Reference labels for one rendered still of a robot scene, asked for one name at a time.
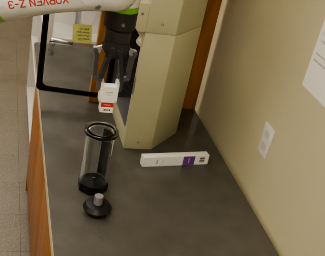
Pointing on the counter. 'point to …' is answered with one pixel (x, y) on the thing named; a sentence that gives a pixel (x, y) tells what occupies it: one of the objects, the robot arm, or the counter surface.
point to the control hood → (143, 16)
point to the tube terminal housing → (161, 72)
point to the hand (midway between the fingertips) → (108, 91)
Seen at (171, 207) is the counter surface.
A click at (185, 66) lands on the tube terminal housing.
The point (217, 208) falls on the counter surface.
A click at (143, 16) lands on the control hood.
